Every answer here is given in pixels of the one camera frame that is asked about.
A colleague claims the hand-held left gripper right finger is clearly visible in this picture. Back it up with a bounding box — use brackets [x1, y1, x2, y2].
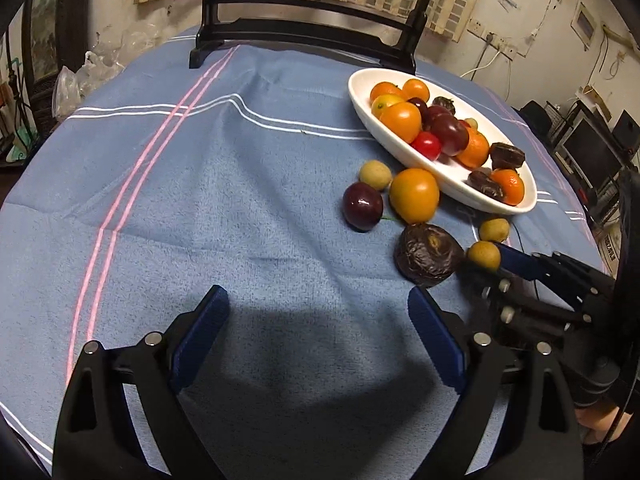
[407, 286, 586, 480]

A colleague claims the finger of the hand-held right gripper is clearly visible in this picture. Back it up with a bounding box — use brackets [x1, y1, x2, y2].
[459, 262, 592, 352]
[492, 242, 615, 322]

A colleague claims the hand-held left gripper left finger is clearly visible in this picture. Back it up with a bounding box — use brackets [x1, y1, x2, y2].
[52, 284, 232, 480]

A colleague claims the dark red plum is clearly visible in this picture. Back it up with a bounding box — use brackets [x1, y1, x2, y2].
[431, 115, 470, 157]

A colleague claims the white oval plate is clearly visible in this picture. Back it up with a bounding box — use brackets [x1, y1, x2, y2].
[347, 67, 538, 216]

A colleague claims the yellow-green orange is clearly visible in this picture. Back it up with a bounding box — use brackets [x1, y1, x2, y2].
[371, 94, 406, 117]

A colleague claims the person's right hand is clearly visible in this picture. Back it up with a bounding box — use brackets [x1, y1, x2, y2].
[574, 402, 627, 444]

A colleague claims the wrinkled dark passion fruit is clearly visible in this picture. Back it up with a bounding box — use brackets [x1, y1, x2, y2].
[393, 223, 465, 288]

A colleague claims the white bucket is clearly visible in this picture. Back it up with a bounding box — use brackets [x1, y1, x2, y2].
[597, 225, 623, 276]

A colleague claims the large orange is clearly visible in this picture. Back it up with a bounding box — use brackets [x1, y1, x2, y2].
[389, 168, 441, 225]

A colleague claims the computer monitor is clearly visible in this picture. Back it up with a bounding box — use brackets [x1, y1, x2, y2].
[562, 117, 626, 186]

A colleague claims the dark purple plum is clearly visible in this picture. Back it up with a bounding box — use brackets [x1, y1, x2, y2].
[342, 182, 384, 233]
[424, 105, 453, 128]

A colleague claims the blue striped tablecloth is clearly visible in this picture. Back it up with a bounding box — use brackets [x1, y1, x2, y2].
[0, 22, 608, 480]

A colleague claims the red cherry tomato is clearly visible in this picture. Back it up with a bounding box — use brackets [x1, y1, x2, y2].
[411, 131, 443, 159]

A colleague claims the black hat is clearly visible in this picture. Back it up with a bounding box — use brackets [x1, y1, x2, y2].
[520, 101, 550, 128]

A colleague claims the black speaker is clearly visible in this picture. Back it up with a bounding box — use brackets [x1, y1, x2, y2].
[612, 109, 640, 153]

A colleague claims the medium orange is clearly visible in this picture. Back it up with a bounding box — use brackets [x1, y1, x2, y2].
[378, 102, 422, 144]

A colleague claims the white power strip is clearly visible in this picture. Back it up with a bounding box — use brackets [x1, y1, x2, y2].
[482, 32, 518, 59]

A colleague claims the clear plastic bag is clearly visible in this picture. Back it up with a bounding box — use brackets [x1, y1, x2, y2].
[82, 25, 166, 86]

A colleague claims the round embroidered screen black stand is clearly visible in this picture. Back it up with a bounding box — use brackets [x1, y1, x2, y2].
[189, 0, 446, 75]

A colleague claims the white power cable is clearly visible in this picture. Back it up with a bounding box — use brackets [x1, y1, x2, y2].
[460, 45, 501, 81]

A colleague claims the white wall box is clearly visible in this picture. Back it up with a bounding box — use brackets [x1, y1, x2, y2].
[572, 2, 597, 51]

